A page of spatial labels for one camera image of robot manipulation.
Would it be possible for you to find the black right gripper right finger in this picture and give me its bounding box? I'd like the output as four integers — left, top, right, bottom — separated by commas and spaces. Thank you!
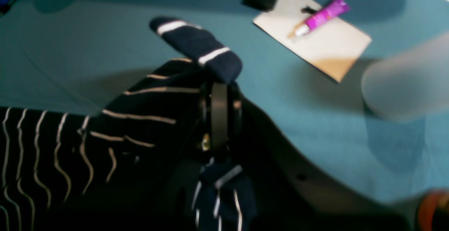
239, 95, 413, 231

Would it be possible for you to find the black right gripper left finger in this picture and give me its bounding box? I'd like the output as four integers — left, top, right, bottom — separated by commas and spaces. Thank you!
200, 82, 229, 154

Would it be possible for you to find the navy white striped t-shirt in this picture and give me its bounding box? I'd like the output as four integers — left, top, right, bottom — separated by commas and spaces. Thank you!
1, 17, 257, 231

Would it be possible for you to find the white cardboard sheet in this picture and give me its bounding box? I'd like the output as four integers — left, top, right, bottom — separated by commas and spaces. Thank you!
253, 0, 372, 82

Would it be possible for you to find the light blue tablecloth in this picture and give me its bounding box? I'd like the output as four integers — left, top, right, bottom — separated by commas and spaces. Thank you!
0, 0, 449, 203

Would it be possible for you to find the translucent plastic cup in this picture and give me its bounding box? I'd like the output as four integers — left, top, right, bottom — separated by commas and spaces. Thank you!
361, 33, 449, 122

